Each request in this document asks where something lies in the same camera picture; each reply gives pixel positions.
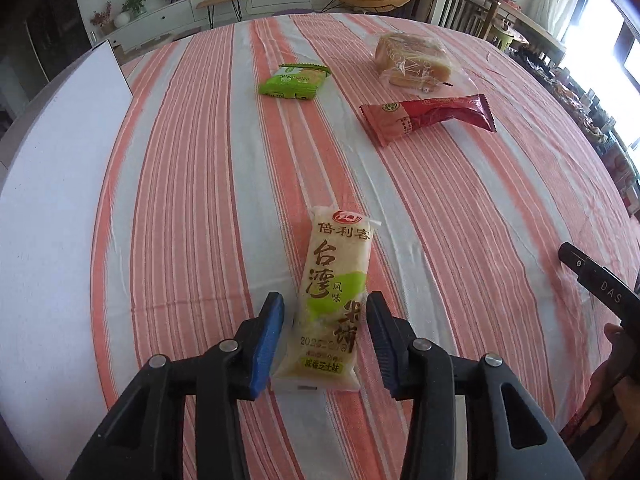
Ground rice cracker pack beige green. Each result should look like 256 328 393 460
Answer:
273 206 380 391

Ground red snack packet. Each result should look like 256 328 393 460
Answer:
360 94 496 146

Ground bagged sliced bread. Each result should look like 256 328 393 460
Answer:
373 32 460 93

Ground green snack packet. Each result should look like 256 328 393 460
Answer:
258 63 332 101

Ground person's right hand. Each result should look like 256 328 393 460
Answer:
581 322 640 441

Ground striped orange white tablecloth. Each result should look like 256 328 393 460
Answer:
91 14 639 427

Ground white cardboard box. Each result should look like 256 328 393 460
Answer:
1 44 132 479

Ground dark wooden chair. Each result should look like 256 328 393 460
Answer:
427 0 500 40

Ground red flower arrangement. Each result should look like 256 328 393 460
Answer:
90 0 115 36

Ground white TV cabinet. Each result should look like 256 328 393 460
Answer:
105 0 311 52

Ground green plant white vase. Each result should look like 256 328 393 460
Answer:
114 0 146 28

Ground wooden stool hairpin legs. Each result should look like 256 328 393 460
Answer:
192 0 246 28

